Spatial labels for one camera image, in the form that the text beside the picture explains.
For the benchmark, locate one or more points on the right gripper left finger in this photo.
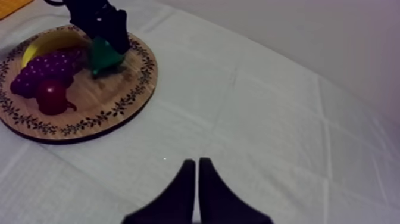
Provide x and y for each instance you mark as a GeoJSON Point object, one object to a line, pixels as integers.
{"type": "Point", "coordinates": [175, 203]}

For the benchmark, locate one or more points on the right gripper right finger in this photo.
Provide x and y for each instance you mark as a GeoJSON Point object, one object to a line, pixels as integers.
{"type": "Point", "coordinates": [218, 203]}

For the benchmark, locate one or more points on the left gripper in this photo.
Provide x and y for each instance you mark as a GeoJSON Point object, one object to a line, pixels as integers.
{"type": "Point", "coordinates": [100, 22]}

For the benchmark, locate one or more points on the green toy pear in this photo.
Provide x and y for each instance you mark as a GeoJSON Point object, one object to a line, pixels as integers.
{"type": "Point", "coordinates": [103, 58]}

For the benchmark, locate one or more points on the round wooden board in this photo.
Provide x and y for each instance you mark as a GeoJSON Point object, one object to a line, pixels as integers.
{"type": "Point", "coordinates": [103, 94]}

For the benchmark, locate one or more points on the yellow plastic basket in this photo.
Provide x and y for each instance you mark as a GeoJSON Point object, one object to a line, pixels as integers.
{"type": "Point", "coordinates": [11, 6]}

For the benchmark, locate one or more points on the yellow toy banana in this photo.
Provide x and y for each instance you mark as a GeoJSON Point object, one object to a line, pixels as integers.
{"type": "Point", "coordinates": [50, 42]}

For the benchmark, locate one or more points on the purple toy grapes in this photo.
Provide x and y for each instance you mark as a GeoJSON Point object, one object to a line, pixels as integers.
{"type": "Point", "coordinates": [43, 70]}

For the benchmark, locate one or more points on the small red fruit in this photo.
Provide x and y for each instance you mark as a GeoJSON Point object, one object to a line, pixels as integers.
{"type": "Point", "coordinates": [51, 97]}

